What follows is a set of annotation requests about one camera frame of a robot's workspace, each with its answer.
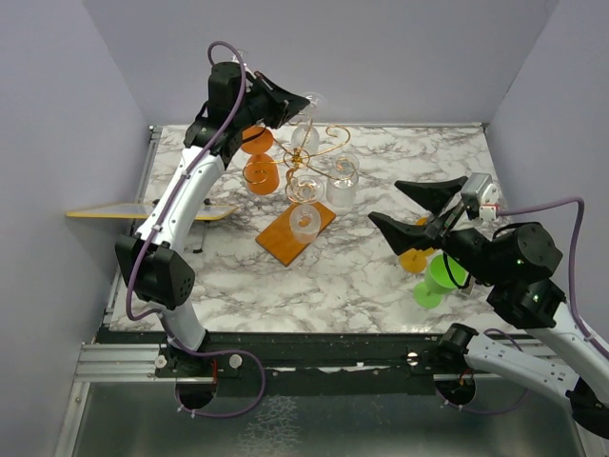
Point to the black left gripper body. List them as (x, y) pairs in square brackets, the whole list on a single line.
[(260, 102)]

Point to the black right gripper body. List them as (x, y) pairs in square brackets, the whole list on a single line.
[(446, 220)]

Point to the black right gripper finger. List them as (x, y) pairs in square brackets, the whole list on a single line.
[(402, 237), (431, 196)]

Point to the yellow plastic goblet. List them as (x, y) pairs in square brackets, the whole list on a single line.
[(414, 260)]

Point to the clear stemmed wine glass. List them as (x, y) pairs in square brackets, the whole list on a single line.
[(305, 136)]

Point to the orange plastic goblet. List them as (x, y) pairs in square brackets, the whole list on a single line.
[(260, 172)]

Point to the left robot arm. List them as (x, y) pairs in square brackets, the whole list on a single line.
[(158, 278)]

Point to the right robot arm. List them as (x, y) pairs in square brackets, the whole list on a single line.
[(517, 264)]

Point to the green plastic goblet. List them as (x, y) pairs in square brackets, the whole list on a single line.
[(443, 275)]

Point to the small white grey tag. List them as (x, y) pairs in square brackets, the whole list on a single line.
[(468, 290)]

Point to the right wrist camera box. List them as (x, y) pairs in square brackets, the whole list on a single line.
[(480, 196)]

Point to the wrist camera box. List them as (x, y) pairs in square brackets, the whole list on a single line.
[(480, 196), (240, 56)]

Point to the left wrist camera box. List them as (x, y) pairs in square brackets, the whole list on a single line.
[(240, 56)]

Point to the gold wire glass rack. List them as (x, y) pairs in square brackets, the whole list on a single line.
[(277, 239)]

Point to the black front mounting rail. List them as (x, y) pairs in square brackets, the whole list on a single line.
[(242, 364)]

